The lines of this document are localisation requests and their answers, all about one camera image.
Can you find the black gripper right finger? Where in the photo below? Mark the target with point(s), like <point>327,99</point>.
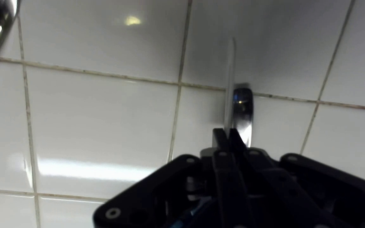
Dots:
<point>290,206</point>

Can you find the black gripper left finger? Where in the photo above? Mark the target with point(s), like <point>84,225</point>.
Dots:
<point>231,191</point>

